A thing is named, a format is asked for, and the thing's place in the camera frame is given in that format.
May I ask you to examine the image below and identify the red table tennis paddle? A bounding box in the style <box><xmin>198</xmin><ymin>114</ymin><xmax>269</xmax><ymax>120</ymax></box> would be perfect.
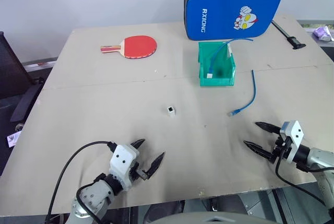
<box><xmin>100</xmin><ymin>34</ymin><xmax>158</xmax><ymax>60</ymax></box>

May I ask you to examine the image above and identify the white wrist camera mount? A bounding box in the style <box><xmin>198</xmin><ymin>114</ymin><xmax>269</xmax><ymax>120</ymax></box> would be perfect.
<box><xmin>279</xmin><ymin>120</ymin><xmax>305</xmax><ymax>163</ymax></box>
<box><xmin>109</xmin><ymin>144</ymin><xmax>140</xmax><ymax>192</ymax></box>

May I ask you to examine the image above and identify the black office chair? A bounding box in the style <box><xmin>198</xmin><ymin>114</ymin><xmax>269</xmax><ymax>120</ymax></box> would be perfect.
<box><xmin>0</xmin><ymin>31</ymin><xmax>45</xmax><ymax>123</ymax></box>

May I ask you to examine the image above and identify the blue cable with white connector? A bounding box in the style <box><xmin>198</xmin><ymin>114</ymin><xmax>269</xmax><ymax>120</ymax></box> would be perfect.
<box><xmin>207</xmin><ymin>38</ymin><xmax>254</xmax><ymax>79</ymax></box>

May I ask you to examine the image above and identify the blue RXIONG kick pad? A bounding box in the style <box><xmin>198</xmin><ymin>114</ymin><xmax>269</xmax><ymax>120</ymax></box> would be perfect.
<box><xmin>183</xmin><ymin>0</ymin><xmax>283</xmax><ymax>41</ymax></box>

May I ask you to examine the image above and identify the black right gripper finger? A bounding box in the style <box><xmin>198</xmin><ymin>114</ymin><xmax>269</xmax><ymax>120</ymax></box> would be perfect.
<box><xmin>255</xmin><ymin>122</ymin><xmax>282</xmax><ymax>135</ymax></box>
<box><xmin>243</xmin><ymin>140</ymin><xmax>275</xmax><ymax>161</ymax></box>

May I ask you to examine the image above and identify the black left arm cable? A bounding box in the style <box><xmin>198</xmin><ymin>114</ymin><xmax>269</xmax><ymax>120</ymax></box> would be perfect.
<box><xmin>44</xmin><ymin>141</ymin><xmax>117</xmax><ymax>224</ymax></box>

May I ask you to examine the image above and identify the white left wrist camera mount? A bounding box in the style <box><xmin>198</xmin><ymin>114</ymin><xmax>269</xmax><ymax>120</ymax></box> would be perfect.
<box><xmin>109</xmin><ymin>144</ymin><xmax>140</xmax><ymax>192</ymax></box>

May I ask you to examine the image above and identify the silver metal rail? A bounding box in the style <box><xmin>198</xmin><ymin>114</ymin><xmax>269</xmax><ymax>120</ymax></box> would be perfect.
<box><xmin>21</xmin><ymin>60</ymin><xmax>57</xmax><ymax>73</ymax></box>

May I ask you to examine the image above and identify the purple crumpled bag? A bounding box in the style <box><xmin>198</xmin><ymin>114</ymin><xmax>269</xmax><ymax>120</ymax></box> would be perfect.
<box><xmin>313</xmin><ymin>25</ymin><xmax>332</xmax><ymax>43</ymax></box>

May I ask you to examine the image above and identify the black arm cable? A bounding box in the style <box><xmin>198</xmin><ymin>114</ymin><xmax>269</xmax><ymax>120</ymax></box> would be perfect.
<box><xmin>275</xmin><ymin>136</ymin><xmax>327</xmax><ymax>207</ymax></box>
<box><xmin>44</xmin><ymin>141</ymin><xmax>117</xmax><ymax>224</ymax></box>

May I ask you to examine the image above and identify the black bar clamp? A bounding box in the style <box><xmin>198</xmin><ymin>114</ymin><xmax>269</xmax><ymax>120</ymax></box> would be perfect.
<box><xmin>270</xmin><ymin>20</ymin><xmax>307</xmax><ymax>51</ymax></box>

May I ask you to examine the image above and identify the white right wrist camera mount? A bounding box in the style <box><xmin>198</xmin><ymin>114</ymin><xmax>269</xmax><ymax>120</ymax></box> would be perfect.
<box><xmin>279</xmin><ymin>120</ymin><xmax>305</xmax><ymax>163</ymax></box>

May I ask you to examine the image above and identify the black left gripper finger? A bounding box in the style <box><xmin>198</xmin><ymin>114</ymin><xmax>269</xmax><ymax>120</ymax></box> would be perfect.
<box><xmin>145</xmin><ymin>151</ymin><xmax>166</xmax><ymax>180</ymax></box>
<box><xmin>130</xmin><ymin>138</ymin><xmax>146</xmax><ymax>150</ymax></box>

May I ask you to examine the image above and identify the green plastic storage bin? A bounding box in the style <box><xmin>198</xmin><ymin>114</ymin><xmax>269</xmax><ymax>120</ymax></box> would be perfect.
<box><xmin>197</xmin><ymin>40</ymin><xmax>237</xmax><ymax>88</ymax></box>

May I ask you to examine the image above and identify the grey rounded robot body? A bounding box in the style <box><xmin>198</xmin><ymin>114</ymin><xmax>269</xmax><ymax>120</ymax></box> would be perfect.
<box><xmin>180</xmin><ymin>210</ymin><xmax>272</xmax><ymax>224</ymax></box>

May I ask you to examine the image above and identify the blue Ethernet cable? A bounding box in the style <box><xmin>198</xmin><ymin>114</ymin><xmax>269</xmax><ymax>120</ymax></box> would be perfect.
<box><xmin>229</xmin><ymin>69</ymin><xmax>257</xmax><ymax>117</ymax></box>

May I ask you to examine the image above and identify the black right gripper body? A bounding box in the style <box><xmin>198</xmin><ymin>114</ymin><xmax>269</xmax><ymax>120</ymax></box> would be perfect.
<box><xmin>269</xmin><ymin>134</ymin><xmax>291</xmax><ymax>163</ymax></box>

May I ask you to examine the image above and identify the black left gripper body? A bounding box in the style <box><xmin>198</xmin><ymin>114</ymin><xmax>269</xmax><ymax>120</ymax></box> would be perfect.
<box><xmin>129</xmin><ymin>162</ymin><xmax>149</xmax><ymax>183</ymax></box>

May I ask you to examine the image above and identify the white printed card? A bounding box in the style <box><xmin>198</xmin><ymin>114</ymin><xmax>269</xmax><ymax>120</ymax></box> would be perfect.
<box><xmin>6</xmin><ymin>132</ymin><xmax>21</xmax><ymax>148</ymax></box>

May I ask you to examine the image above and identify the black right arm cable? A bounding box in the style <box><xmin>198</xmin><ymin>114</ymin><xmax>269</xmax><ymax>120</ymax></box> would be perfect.
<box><xmin>275</xmin><ymin>136</ymin><xmax>327</xmax><ymax>207</ymax></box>

